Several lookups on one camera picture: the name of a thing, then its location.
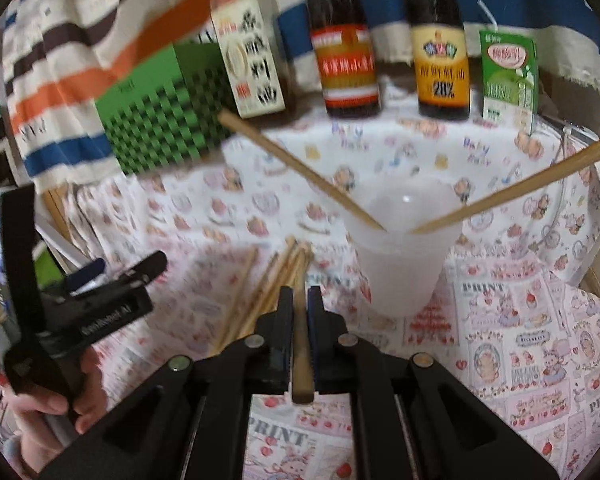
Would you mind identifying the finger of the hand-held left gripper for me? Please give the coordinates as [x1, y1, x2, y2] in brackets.
[64, 259, 107, 292]
[122, 251, 169, 286]

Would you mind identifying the clear cooking wine bottle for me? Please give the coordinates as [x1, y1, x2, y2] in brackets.
[210, 0, 287, 120]

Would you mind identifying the person's left hand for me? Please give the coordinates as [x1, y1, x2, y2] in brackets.
[9, 349, 109, 467]

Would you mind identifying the group of wooden chopsticks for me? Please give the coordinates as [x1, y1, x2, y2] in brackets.
[212, 237, 315, 356]

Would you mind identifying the dark sauce bottle yellow label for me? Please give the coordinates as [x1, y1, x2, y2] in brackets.
[400, 0, 471, 121]

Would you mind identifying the green milk carton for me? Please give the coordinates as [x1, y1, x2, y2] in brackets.
[477, 0, 539, 136]

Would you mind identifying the dark vinegar bottle red label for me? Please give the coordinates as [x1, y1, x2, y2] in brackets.
[302, 0, 382, 120]

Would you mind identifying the wooden chopstick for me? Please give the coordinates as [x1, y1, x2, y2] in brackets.
[218, 111, 387, 232]
[411, 131, 600, 235]
[290, 284, 315, 405]

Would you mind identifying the striped cloth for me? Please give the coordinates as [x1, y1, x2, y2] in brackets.
[0, 0, 600, 192]

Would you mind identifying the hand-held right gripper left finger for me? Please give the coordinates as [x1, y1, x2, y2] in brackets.
[39, 286, 296, 480]

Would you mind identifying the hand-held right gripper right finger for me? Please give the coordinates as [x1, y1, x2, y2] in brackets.
[306, 286, 562, 480]

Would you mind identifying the printed cartoon tablecloth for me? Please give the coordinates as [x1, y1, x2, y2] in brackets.
[55, 82, 600, 480]

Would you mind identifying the green checkered box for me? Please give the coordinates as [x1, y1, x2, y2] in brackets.
[94, 42, 241, 177]

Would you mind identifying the translucent plastic cup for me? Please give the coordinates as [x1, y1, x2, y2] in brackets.
[344, 177, 465, 318]

